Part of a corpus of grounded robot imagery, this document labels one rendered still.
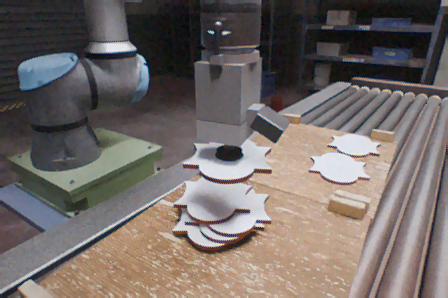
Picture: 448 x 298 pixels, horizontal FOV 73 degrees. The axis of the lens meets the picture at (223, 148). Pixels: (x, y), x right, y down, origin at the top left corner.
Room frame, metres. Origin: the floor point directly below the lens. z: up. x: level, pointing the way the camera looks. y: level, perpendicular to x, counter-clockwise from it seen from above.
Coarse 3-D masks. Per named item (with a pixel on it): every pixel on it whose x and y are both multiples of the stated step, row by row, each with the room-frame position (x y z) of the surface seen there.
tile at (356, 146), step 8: (336, 136) 0.79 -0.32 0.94; (344, 136) 0.79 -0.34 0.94; (352, 136) 0.79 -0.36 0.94; (360, 136) 0.79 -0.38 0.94; (328, 144) 0.74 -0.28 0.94; (336, 144) 0.73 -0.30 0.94; (344, 144) 0.73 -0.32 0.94; (352, 144) 0.73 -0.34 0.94; (360, 144) 0.73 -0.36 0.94; (368, 144) 0.73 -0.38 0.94; (376, 144) 0.73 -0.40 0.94; (344, 152) 0.68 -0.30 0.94; (352, 152) 0.68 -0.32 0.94; (360, 152) 0.68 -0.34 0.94; (368, 152) 0.68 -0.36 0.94; (376, 152) 0.68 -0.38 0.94
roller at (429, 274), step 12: (444, 168) 0.68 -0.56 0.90; (444, 180) 0.60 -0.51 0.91; (444, 192) 0.55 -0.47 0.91; (444, 204) 0.50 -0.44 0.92; (444, 216) 0.46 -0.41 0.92; (444, 228) 0.42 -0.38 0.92; (432, 240) 0.41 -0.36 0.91; (444, 240) 0.39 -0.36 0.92; (432, 252) 0.37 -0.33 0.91; (444, 252) 0.36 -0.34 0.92; (432, 264) 0.35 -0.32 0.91; (444, 264) 0.34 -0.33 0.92; (432, 276) 0.32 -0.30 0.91; (444, 276) 0.32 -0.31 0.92; (432, 288) 0.30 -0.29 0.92; (444, 288) 0.30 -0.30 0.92
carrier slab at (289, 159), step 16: (288, 128) 0.88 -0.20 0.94; (304, 128) 0.88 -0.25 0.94; (320, 128) 0.88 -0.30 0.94; (256, 144) 0.75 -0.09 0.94; (272, 144) 0.75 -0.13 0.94; (288, 144) 0.75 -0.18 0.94; (304, 144) 0.75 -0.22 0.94; (320, 144) 0.75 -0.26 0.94; (384, 144) 0.75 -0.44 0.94; (272, 160) 0.66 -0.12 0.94; (288, 160) 0.66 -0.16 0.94; (304, 160) 0.66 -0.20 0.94; (368, 160) 0.66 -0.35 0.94; (384, 160) 0.66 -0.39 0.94; (256, 176) 0.58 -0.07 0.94; (272, 176) 0.58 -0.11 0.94; (288, 176) 0.58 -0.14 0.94; (304, 176) 0.58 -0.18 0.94; (320, 176) 0.58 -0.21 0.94; (368, 176) 0.58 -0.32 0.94; (384, 176) 0.58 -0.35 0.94; (288, 192) 0.51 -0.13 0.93; (304, 192) 0.51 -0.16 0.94; (320, 192) 0.51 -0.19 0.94; (352, 192) 0.51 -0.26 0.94; (368, 192) 0.51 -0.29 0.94
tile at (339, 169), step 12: (324, 156) 0.66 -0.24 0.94; (336, 156) 0.66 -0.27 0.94; (348, 156) 0.66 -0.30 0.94; (312, 168) 0.60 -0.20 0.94; (324, 168) 0.60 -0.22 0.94; (336, 168) 0.60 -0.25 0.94; (348, 168) 0.60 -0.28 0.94; (360, 168) 0.60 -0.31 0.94; (336, 180) 0.55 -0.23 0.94; (348, 180) 0.55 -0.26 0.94
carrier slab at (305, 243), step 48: (144, 240) 0.37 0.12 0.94; (240, 240) 0.37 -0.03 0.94; (288, 240) 0.37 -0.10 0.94; (336, 240) 0.37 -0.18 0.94; (48, 288) 0.28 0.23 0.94; (96, 288) 0.28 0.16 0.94; (144, 288) 0.28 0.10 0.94; (192, 288) 0.28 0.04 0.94; (240, 288) 0.28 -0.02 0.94; (288, 288) 0.28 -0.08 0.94; (336, 288) 0.28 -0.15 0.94
